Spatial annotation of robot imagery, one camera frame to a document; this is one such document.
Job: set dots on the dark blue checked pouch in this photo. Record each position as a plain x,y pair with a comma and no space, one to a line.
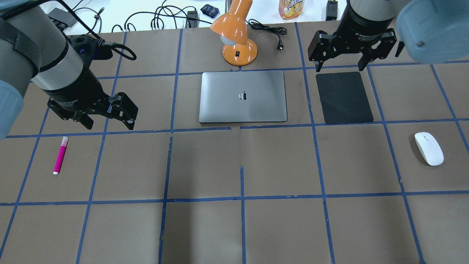
210,11

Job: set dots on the silver laptop notebook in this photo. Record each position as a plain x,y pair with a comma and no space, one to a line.
243,96

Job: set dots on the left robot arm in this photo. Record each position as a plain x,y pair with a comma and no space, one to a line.
33,49

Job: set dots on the grey usb hub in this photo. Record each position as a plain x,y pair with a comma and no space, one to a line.
62,19

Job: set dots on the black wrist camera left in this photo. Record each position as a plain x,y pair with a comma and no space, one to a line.
89,48

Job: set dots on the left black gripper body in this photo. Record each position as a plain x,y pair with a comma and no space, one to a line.
78,91

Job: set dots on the white computer mouse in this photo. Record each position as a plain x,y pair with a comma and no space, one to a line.
429,148

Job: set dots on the orange snack bag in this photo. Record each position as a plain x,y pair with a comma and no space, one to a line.
290,9

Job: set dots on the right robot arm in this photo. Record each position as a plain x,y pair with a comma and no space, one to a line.
432,31

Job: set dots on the orange desk lamp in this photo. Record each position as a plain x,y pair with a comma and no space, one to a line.
238,49

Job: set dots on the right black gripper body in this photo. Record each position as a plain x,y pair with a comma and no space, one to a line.
361,26

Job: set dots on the black mousepad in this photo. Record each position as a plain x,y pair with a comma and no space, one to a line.
343,98

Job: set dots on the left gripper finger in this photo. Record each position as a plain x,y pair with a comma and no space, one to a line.
124,109
84,119

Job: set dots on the black power adapter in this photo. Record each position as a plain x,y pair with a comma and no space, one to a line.
192,19

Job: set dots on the pink marker pen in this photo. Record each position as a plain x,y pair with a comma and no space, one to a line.
60,156

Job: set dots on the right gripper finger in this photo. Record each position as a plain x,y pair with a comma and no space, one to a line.
320,49
383,49

